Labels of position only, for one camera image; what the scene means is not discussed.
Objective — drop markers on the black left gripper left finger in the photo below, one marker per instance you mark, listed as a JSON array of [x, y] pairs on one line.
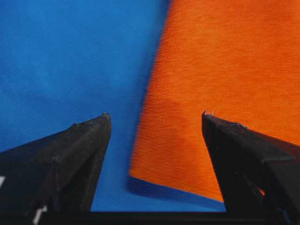
[[56, 173]]

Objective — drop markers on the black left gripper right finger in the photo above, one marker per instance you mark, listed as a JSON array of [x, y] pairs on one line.
[[258, 175]]

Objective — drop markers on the blue table cloth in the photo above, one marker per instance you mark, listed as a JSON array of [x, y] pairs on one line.
[[68, 61]]

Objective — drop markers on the orange towel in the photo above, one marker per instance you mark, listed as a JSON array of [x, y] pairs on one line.
[[240, 60]]

